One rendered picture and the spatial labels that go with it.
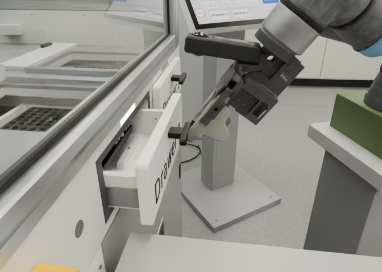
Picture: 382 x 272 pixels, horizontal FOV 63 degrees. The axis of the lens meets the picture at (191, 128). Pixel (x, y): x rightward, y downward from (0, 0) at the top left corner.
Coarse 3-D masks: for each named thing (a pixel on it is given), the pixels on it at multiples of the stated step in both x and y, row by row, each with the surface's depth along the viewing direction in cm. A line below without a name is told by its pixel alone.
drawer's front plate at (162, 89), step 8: (176, 64) 90; (168, 72) 81; (176, 72) 91; (160, 80) 75; (168, 80) 80; (152, 88) 71; (160, 88) 72; (168, 88) 81; (176, 88) 93; (152, 96) 72; (160, 96) 72; (168, 96) 81; (160, 104) 73
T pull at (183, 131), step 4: (188, 124) 57; (172, 128) 56; (176, 128) 56; (180, 128) 56; (184, 128) 56; (188, 128) 56; (168, 132) 55; (172, 132) 54; (176, 132) 54; (180, 132) 55; (184, 132) 54; (168, 136) 55; (172, 136) 54; (176, 136) 54; (180, 136) 54; (184, 136) 53; (180, 140) 52; (184, 140) 52; (180, 144) 52; (184, 144) 52
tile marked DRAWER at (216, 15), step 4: (212, 12) 126; (216, 12) 127; (220, 12) 128; (224, 12) 129; (228, 12) 130; (212, 16) 126; (216, 16) 127; (220, 16) 127; (224, 16) 128; (228, 16) 129; (212, 20) 125
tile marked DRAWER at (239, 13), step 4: (240, 8) 133; (244, 8) 134; (232, 12) 131; (236, 12) 132; (240, 12) 133; (244, 12) 134; (248, 12) 134; (236, 16) 131; (240, 16) 132; (244, 16) 133; (248, 16) 134
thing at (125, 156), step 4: (136, 136) 67; (132, 140) 65; (136, 140) 65; (128, 144) 63; (132, 144) 63; (136, 144) 65; (128, 148) 62; (132, 148) 62; (124, 152) 61; (128, 152) 61; (132, 152) 62; (124, 156) 59; (128, 156) 60; (120, 160) 58; (124, 160) 58; (120, 164) 57; (124, 164) 58
